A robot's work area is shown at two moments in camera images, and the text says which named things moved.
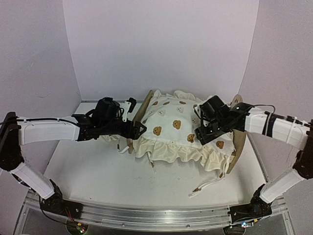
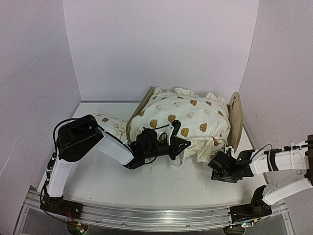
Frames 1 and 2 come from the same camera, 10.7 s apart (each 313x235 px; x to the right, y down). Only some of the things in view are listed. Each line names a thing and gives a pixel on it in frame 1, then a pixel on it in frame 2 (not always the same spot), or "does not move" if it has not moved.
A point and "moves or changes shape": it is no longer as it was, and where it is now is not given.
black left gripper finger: (139, 124) to (181, 142)
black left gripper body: (126, 133) to (171, 153)
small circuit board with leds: (74, 227) does not move
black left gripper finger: (142, 129) to (187, 146)
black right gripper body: (217, 129) to (223, 177)
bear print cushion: (170, 122) moves or changes shape
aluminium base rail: (150, 217) does not move
